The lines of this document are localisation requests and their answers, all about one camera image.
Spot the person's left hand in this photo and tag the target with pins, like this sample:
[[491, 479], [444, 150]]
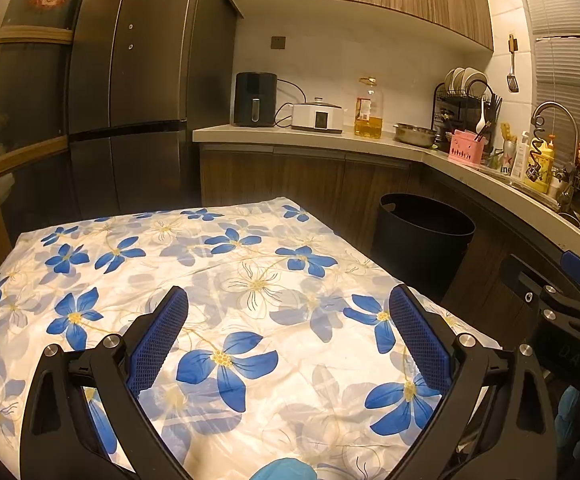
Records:
[[282, 470]]

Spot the person's right hand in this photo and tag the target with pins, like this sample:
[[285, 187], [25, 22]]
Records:
[[568, 417]]

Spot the black dish rack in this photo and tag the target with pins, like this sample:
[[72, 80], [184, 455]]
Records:
[[449, 115]]

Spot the cooking oil bottle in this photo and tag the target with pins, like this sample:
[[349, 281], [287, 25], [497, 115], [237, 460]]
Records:
[[368, 115]]

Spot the hanging metal spatula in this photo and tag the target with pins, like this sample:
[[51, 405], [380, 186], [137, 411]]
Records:
[[512, 80]]

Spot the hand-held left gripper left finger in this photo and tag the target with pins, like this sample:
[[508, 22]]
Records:
[[160, 340]]

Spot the metal bowl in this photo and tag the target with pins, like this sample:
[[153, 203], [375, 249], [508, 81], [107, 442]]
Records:
[[414, 136]]

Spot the yellow brush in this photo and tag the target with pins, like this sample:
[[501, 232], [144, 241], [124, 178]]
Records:
[[505, 132]]

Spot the pink utensil holder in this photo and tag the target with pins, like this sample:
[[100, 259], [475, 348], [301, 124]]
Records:
[[465, 149]]

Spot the yellow detergent bottle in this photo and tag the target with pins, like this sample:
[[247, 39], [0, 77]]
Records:
[[544, 170]]

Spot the white spoon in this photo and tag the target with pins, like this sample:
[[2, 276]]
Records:
[[480, 122]]

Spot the blue floral tablecloth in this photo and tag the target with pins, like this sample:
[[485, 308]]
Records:
[[270, 270]]

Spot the wooden framed glass door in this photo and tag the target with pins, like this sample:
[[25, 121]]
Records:
[[25, 110]]

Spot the white plate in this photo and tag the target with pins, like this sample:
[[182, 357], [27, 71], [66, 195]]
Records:
[[450, 79], [463, 77], [478, 80]]

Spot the wooden base cabinets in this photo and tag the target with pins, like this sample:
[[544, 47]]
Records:
[[280, 175]]

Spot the white electric cooker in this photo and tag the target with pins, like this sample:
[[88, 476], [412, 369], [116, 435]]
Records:
[[317, 119]]

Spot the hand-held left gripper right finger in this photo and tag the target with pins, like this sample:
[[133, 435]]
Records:
[[419, 340]]

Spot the black air fryer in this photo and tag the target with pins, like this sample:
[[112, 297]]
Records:
[[255, 97]]

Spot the window blinds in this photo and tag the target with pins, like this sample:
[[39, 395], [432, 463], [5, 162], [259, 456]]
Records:
[[564, 20]]

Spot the black trash bin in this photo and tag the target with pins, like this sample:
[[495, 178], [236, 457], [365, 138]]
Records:
[[419, 245]]

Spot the silver can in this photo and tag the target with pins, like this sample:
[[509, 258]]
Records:
[[508, 160]]

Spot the white pump bottle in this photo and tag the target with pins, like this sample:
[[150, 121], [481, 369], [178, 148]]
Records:
[[519, 160]]

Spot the dark grey refrigerator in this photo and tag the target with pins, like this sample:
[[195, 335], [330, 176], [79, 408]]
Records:
[[145, 85]]

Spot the metal faucet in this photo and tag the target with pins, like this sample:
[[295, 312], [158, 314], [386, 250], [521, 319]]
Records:
[[554, 105]]

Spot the brown wall socket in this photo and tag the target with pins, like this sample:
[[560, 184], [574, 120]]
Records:
[[278, 43]]

